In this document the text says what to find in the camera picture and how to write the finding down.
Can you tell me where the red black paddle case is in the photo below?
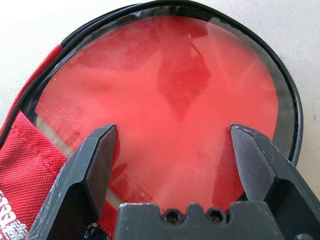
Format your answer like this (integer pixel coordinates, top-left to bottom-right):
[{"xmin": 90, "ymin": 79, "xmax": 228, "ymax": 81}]
[{"xmin": 0, "ymin": 0, "xmax": 304, "ymax": 240}]

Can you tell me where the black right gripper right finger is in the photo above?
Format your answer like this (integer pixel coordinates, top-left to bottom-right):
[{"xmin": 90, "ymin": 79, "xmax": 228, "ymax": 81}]
[{"xmin": 229, "ymin": 123, "xmax": 320, "ymax": 240}]

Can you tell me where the red ping-pong paddle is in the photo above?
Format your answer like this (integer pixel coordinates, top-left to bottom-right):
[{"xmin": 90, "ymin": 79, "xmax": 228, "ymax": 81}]
[{"xmin": 34, "ymin": 14, "xmax": 280, "ymax": 210}]

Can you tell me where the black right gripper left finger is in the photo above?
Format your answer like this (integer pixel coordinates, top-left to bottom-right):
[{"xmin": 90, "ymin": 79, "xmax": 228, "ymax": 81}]
[{"xmin": 28, "ymin": 123, "xmax": 119, "ymax": 240}]

